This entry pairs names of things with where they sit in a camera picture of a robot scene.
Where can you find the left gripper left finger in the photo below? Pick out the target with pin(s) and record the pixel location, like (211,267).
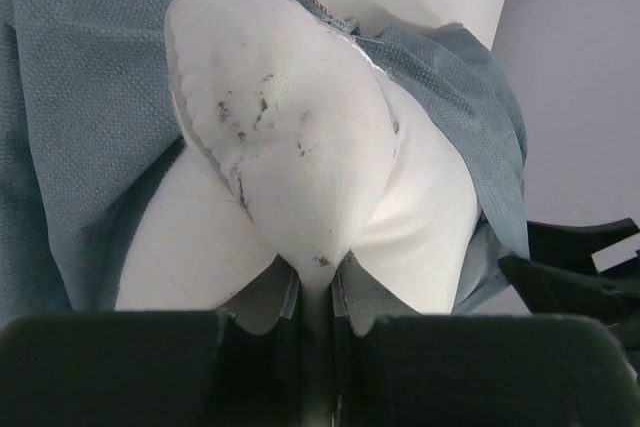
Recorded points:
(237,365)

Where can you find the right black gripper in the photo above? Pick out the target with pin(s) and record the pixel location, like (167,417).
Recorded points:
(561,276)

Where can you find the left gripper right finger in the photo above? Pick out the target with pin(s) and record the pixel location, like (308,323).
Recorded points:
(399,369)

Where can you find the blue beige striped pillowcase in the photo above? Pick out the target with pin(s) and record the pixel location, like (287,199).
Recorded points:
(87,130)

